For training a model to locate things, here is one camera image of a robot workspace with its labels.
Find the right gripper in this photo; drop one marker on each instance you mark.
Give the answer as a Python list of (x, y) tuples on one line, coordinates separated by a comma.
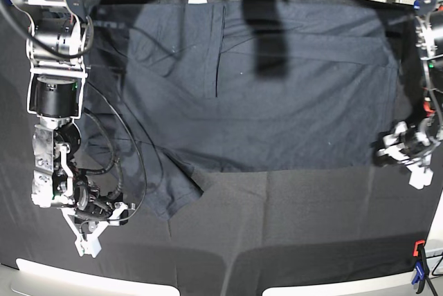
[(88, 204)]

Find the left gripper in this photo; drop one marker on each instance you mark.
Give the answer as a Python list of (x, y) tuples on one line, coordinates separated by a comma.
[(412, 146)]

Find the dark grey t-shirt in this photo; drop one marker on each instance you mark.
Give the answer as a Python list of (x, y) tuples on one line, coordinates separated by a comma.
[(241, 86)]

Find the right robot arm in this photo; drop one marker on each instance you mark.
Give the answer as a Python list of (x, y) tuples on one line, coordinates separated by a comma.
[(59, 34)]

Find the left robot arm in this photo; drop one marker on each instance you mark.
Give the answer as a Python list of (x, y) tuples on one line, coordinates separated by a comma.
[(423, 84)]

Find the red blue clamp near right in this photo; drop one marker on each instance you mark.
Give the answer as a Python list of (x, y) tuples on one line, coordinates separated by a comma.
[(422, 272)]

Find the black table cloth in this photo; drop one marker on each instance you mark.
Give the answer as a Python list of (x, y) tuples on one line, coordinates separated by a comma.
[(247, 232)]

